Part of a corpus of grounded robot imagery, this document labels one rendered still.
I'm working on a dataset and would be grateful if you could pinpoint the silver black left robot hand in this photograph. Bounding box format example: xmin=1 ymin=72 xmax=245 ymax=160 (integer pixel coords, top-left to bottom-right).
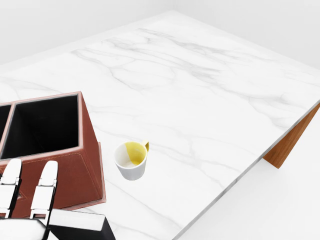
xmin=0 ymin=158 xmax=117 ymax=240

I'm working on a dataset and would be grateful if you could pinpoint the red-brown desk caddy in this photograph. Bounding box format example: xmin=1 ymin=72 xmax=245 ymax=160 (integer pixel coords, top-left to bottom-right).
xmin=0 ymin=91 xmax=107 ymax=219

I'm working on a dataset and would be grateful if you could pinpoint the white and yellow mug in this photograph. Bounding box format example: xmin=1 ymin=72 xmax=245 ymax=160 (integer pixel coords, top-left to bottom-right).
xmin=114 ymin=139 xmax=150 ymax=181

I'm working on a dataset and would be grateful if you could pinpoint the wooden table leg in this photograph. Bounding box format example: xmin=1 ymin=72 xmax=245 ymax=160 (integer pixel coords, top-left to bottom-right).
xmin=262 ymin=102 xmax=320 ymax=170

